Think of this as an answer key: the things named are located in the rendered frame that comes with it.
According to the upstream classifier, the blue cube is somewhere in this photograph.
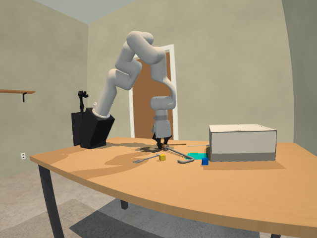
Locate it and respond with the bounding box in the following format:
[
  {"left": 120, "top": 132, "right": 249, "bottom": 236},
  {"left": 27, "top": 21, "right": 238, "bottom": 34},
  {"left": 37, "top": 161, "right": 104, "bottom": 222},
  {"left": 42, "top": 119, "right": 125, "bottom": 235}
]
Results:
[{"left": 202, "top": 158, "right": 209, "bottom": 165}]

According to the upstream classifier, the brown wooden handle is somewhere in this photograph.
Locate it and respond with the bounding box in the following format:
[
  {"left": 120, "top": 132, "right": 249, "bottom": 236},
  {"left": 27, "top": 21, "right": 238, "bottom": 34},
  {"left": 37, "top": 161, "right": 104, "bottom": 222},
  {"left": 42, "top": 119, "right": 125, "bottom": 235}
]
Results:
[{"left": 161, "top": 143, "right": 195, "bottom": 164}]

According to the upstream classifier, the teal flat square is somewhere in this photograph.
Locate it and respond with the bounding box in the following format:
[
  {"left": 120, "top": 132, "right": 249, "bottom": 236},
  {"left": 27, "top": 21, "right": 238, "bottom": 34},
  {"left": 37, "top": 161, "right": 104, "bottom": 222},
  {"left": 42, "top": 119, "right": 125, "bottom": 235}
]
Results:
[{"left": 187, "top": 153, "right": 208, "bottom": 160}]

